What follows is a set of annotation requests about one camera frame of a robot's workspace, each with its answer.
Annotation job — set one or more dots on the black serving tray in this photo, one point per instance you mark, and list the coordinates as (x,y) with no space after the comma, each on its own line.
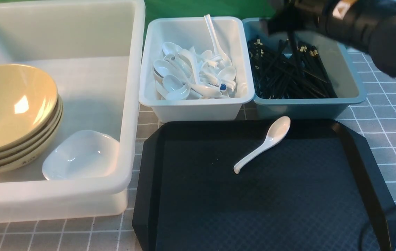
(320,189)

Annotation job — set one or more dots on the large white plastic tub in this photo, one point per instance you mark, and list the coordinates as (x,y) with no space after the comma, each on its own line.
(92,49)

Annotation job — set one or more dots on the green cloth backdrop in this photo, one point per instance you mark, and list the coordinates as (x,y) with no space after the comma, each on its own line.
(155,9)

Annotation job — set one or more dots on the blue chopstick bin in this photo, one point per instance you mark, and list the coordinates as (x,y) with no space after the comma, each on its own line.
(334,56)

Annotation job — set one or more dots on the top stacked yellow bowl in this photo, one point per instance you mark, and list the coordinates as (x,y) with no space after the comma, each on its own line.
(27,141)

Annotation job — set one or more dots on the yellow-green noodle bowl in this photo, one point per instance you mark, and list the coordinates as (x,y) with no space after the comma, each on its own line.
(28,96)

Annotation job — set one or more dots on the white square dish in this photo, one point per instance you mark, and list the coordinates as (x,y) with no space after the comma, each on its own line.
(84,154)

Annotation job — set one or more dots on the long white ladle spoon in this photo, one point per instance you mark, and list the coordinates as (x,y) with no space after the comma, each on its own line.
(225,61)

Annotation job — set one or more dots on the bottom stacked yellow bowl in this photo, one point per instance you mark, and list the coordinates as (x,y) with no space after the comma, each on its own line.
(32,153)

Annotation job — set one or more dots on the stacked yellow bowl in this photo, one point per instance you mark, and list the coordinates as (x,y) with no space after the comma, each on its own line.
(32,153)
(10,158)
(27,141)

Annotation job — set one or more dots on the middle stacked yellow bowl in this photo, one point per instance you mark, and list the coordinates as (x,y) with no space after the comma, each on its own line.
(10,158)

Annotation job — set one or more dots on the white spoon bin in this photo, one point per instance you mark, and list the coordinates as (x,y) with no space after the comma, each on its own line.
(190,32)

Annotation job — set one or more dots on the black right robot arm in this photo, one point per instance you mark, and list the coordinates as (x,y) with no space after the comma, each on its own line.
(368,26)

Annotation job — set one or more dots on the pile of black chopsticks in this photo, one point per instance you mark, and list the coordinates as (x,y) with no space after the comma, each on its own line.
(298,75)

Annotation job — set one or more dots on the grey checked tablecloth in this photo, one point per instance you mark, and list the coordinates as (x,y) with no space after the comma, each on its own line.
(375,119)

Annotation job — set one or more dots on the white soup spoon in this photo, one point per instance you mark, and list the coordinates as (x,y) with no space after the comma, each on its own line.
(276,133)

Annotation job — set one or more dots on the pile of white spoons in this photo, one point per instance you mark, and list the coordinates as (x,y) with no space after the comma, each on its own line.
(174,71)

